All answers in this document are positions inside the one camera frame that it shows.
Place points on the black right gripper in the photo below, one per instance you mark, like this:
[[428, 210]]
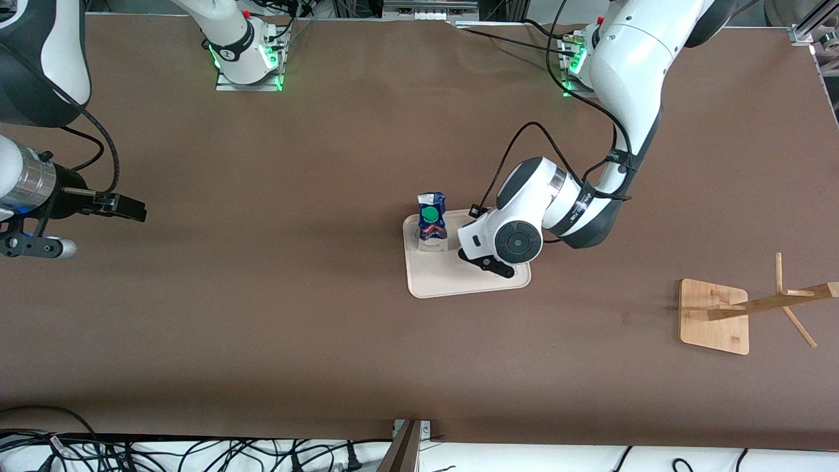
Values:
[[67, 187]]

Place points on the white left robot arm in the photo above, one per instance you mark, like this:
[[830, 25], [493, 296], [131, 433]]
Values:
[[629, 65]]

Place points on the white power strip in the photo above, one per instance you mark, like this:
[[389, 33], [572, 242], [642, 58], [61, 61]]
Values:
[[426, 10]]

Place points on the aluminium frame post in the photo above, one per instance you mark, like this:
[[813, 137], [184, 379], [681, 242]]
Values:
[[803, 33]]

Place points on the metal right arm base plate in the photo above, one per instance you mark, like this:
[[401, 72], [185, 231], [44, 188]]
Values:
[[249, 86]]

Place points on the aluminium profile bar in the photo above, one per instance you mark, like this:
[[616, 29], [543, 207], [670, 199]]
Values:
[[403, 452]]

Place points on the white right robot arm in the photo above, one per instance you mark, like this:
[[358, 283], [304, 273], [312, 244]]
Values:
[[59, 52]]

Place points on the wooden mug stand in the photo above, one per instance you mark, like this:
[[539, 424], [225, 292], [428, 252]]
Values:
[[711, 328]]

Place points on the blue milk carton green cap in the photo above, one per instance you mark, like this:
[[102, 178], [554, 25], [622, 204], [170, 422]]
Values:
[[432, 226]]

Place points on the cream tray with rabbit print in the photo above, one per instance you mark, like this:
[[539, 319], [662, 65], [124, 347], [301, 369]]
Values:
[[432, 275]]

